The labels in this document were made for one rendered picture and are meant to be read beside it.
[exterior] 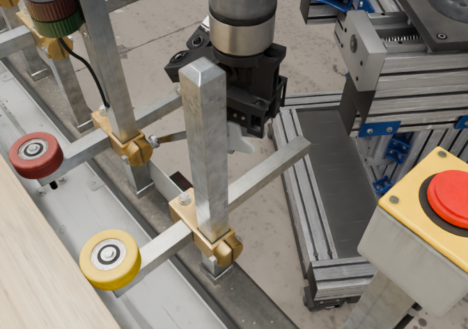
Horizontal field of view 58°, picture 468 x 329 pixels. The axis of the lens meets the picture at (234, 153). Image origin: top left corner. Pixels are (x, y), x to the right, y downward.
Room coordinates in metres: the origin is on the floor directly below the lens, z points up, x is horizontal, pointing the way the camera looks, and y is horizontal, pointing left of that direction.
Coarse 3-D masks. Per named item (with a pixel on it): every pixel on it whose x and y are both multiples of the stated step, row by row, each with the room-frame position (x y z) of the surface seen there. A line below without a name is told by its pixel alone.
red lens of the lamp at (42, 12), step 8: (24, 0) 0.48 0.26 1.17; (64, 0) 0.48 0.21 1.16; (72, 0) 0.49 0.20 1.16; (32, 8) 0.47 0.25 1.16; (40, 8) 0.47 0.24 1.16; (48, 8) 0.47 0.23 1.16; (56, 8) 0.47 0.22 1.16; (64, 8) 0.48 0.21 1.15; (72, 8) 0.49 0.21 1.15; (32, 16) 0.47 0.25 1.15; (40, 16) 0.47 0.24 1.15; (48, 16) 0.47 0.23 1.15; (56, 16) 0.47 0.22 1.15; (64, 16) 0.47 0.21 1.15
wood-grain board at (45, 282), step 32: (0, 160) 0.44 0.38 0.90; (0, 192) 0.38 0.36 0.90; (0, 224) 0.32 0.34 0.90; (32, 224) 0.32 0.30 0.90; (0, 256) 0.27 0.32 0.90; (32, 256) 0.27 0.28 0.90; (64, 256) 0.27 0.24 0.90; (0, 288) 0.22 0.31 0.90; (32, 288) 0.22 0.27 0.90; (64, 288) 0.22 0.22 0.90; (0, 320) 0.18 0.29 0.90; (32, 320) 0.18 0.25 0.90; (64, 320) 0.18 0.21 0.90; (96, 320) 0.18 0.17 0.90
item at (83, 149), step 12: (168, 96) 0.64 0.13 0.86; (180, 96) 0.64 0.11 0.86; (144, 108) 0.60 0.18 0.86; (156, 108) 0.60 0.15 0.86; (168, 108) 0.62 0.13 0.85; (144, 120) 0.58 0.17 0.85; (156, 120) 0.60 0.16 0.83; (96, 132) 0.54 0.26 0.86; (72, 144) 0.51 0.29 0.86; (84, 144) 0.51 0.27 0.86; (96, 144) 0.51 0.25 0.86; (108, 144) 0.53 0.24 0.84; (72, 156) 0.48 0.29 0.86; (84, 156) 0.49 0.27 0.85; (60, 168) 0.46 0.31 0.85; (72, 168) 0.48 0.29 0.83; (48, 180) 0.44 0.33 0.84
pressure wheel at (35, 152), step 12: (36, 132) 0.50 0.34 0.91; (24, 144) 0.47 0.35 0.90; (36, 144) 0.47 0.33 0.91; (48, 144) 0.47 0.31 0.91; (12, 156) 0.44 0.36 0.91; (24, 156) 0.44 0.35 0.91; (36, 156) 0.44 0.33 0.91; (48, 156) 0.44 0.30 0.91; (60, 156) 0.46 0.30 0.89; (24, 168) 0.42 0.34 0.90; (36, 168) 0.42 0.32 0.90; (48, 168) 0.43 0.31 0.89
